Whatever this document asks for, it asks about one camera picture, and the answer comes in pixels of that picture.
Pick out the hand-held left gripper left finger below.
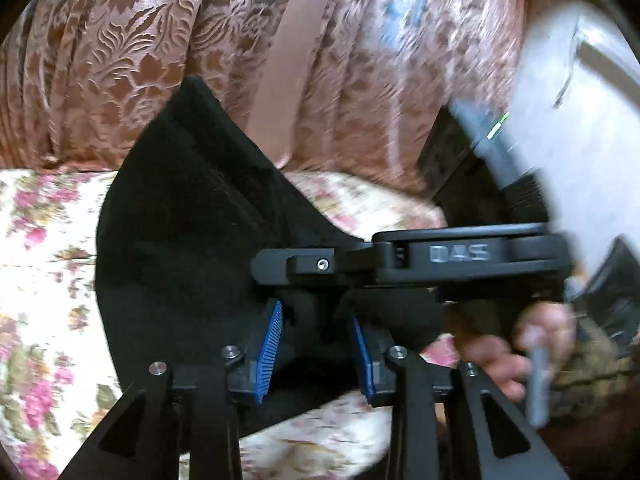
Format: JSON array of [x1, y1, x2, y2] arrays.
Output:
[[60, 299, 286, 480]]

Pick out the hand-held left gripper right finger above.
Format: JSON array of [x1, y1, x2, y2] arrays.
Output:
[[349, 314, 571, 480]]

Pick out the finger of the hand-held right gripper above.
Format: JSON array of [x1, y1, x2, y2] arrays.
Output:
[[250, 246, 377, 290]]

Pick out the black pants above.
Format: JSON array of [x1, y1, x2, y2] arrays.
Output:
[[94, 76, 453, 443]]

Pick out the person's right forearm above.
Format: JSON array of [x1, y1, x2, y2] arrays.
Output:
[[550, 317, 640, 418]]

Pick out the person's right hand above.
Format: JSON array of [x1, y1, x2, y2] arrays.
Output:
[[449, 302, 577, 403]]

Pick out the plain pink curtain band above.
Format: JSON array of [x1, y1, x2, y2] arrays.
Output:
[[247, 0, 347, 170]]

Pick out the floral bed sheet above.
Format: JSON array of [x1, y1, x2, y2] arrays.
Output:
[[0, 167, 463, 480]]

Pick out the brown patterned curtain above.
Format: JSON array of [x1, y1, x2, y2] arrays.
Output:
[[0, 0, 532, 202]]

